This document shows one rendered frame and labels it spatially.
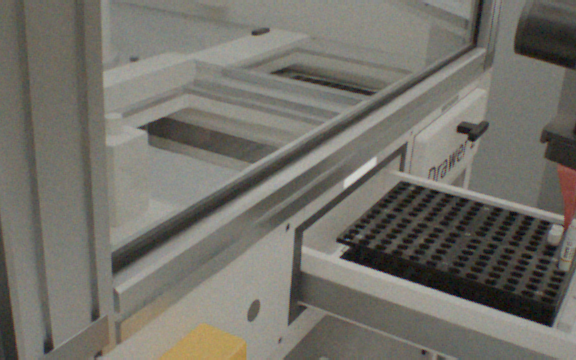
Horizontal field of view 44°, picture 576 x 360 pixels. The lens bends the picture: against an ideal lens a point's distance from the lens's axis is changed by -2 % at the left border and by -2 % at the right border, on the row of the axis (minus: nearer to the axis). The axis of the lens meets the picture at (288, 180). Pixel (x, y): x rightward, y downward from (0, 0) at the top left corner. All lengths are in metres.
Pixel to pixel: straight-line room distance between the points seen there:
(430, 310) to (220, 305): 0.20
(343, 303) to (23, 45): 0.44
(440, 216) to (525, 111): 1.60
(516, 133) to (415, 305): 1.76
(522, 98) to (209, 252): 1.89
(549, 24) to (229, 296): 0.36
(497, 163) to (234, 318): 1.89
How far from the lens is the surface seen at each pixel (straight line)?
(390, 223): 0.79
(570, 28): 0.66
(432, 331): 0.70
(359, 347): 1.05
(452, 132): 1.06
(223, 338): 0.57
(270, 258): 0.66
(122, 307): 0.49
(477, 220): 0.82
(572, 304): 0.81
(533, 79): 2.36
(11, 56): 0.37
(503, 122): 2.41
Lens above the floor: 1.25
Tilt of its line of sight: 24 degrees down
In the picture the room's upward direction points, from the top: 4 degrees clockwise
